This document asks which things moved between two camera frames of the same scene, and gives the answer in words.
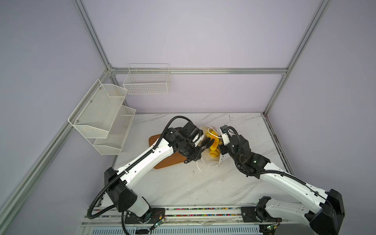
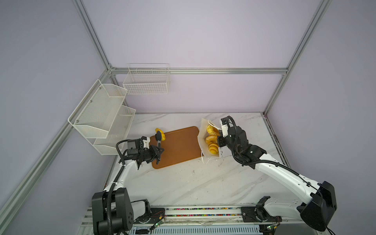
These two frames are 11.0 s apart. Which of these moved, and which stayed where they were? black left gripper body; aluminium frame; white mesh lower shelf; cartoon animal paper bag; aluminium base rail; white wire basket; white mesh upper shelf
Moved: cartoon animal paper bag; black left gripper body
Stayed: white mesh lower shelf; white wire basket; aluminium base rail; white mesh upper shelf; aluminium frame
